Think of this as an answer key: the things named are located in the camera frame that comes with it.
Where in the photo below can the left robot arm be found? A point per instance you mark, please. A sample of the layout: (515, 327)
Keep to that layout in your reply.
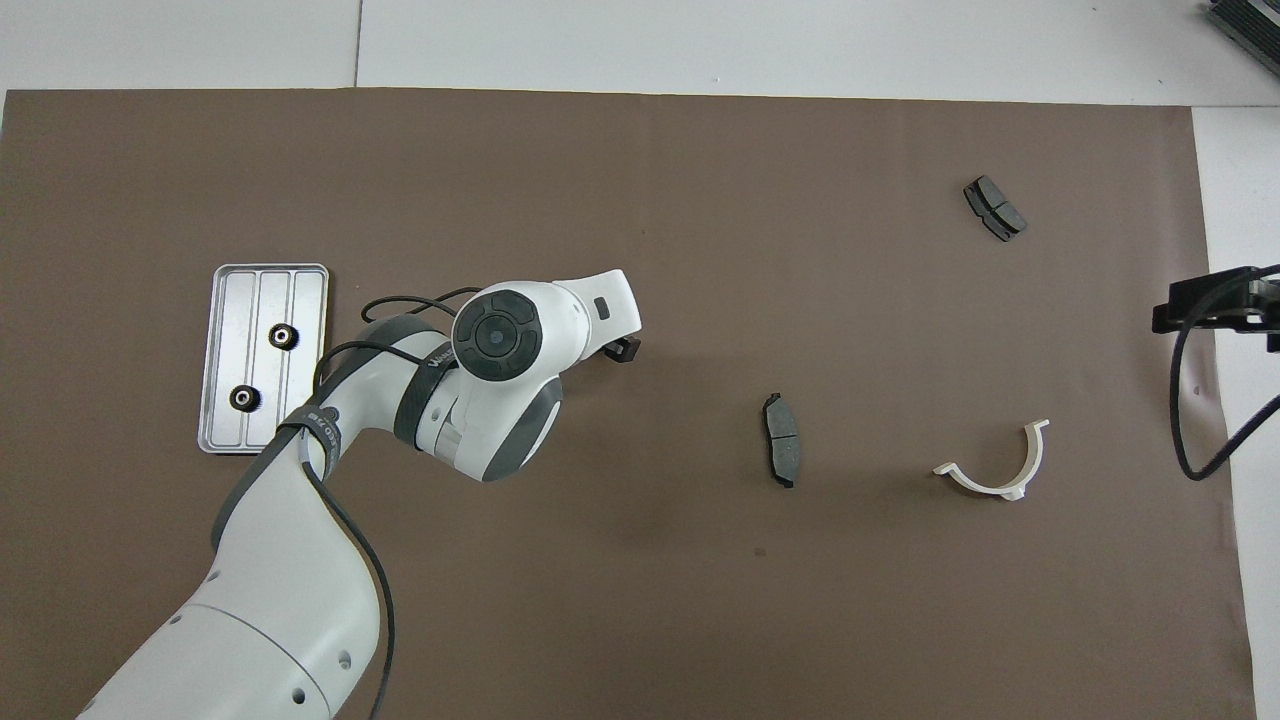
(290, 570)

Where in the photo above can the silver metal tray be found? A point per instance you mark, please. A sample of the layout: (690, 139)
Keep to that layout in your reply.
(225, 330)

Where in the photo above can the dark grey brake pad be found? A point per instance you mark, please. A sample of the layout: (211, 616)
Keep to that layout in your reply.
(995, 209)
(782, 440)

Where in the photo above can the black bearing gear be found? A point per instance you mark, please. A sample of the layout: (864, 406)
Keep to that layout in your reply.
(245, 398)
(284, 336)

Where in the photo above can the grey ridged object corner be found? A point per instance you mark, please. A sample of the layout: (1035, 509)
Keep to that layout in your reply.
(1250, 22)

